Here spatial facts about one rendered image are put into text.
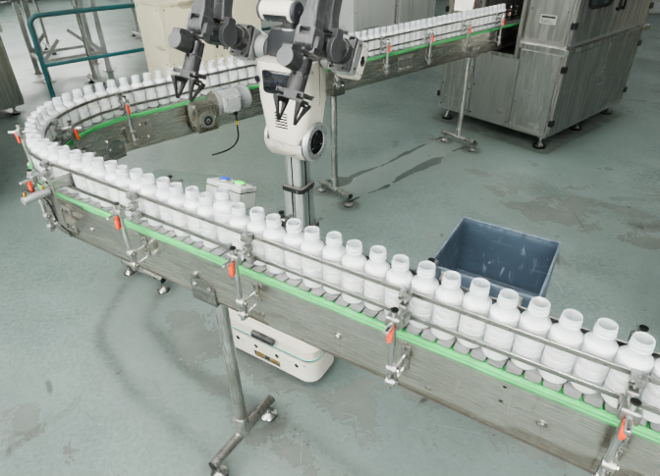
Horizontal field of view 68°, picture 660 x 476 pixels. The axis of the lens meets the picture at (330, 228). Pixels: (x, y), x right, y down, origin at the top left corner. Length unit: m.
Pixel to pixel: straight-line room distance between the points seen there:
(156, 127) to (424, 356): 1.97
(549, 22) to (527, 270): 3.12
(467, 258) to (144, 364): 1.62
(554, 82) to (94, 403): 4.01
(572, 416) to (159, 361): 1.93
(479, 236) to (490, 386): 0.69
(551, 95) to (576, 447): 3.74
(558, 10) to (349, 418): 3.52
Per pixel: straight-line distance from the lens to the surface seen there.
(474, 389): 1.18
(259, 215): 1.28
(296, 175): 2.03
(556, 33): 4.58
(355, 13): 7.11
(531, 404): 1.16
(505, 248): 1.72
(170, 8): 5.16
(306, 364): 2.21
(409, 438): 2.20
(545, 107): 4.71
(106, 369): 2.65
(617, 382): 1.10
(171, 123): 2.75
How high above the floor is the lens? 1.81
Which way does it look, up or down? 33 degrees down
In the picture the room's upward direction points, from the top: 1 degrees counter-clockwise
